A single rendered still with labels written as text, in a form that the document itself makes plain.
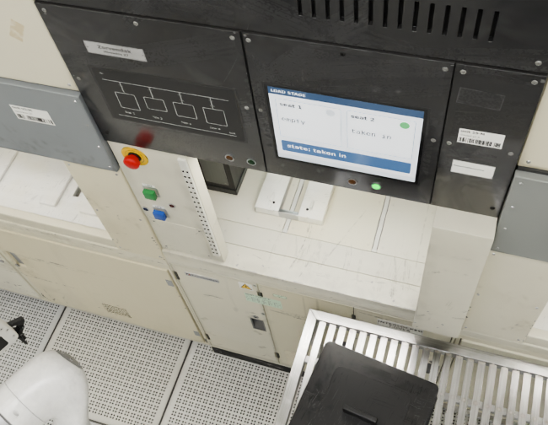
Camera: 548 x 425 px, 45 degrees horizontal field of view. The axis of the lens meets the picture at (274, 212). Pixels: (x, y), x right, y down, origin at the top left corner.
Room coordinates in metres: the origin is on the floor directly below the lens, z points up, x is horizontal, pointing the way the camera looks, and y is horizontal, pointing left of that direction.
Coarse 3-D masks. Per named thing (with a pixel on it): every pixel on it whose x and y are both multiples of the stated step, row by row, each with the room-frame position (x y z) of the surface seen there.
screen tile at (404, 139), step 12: (348, 120) 0.76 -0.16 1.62; (360, 120) 0.75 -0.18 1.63; (372, 120) 0.74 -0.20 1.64; (384, 120) 0.73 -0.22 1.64; (396, 120) 0.72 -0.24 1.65; (348, 132) 0.76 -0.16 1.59; (384, 132) 0.73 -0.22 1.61; (396, 132) 0.72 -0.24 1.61; (408, 132) 0.71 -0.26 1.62; (348, 144) 0.76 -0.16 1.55; (360, 144) 0.75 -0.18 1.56; (372, 144) 0.74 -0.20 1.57; (384, 144) 0.73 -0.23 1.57; (396, 144) 0.72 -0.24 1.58; (408, 144) 0.71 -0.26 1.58; (396, 156) 0.72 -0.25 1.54; (408, 156) 0.71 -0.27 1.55
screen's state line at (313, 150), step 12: (288, 144) 0.81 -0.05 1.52; (300, 144) 0.80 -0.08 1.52; (324, 156) 0.78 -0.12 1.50; (336, 156) 0.77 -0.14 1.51; (348, 156) 0.76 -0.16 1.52; (360, 156) 0.75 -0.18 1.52; (372, 156) 0.74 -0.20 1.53; (384, 168) 0.72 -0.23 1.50; (396, 168) 0.71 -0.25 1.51; (408, 168) 0.70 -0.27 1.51
